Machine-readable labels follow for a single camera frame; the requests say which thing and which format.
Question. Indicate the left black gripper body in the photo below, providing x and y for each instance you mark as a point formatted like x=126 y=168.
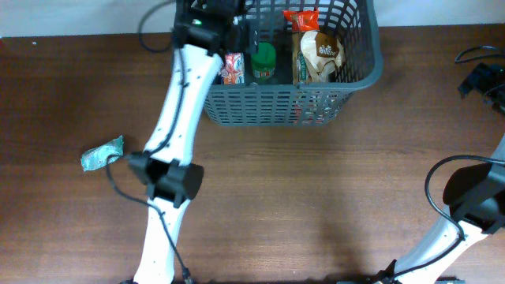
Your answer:
x=241 y=42

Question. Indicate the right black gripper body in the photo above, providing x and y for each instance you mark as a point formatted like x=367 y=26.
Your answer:
x=484 y=78

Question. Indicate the Kleenex tissue multipack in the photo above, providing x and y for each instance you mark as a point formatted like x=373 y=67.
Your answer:
x=233 y=70

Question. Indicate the green lid spice jar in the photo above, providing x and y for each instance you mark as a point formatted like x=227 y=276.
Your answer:
x=263 y=62

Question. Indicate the spaghetti pack orange ends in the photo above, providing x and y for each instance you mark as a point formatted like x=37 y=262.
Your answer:
x=301 y=22

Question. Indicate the brown white snack bag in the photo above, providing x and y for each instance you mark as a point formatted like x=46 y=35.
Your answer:
x=323 y=55

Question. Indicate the small teal tissue packet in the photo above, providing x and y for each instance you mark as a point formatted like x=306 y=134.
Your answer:
x=99 y=157

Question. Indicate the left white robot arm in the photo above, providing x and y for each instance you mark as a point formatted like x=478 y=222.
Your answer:
x=165 y=165

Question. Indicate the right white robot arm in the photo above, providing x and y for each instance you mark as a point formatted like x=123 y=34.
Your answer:
x=473 y=210

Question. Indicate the grey plastic lattice basket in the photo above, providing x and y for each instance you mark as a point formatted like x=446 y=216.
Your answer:
x=280 y=100

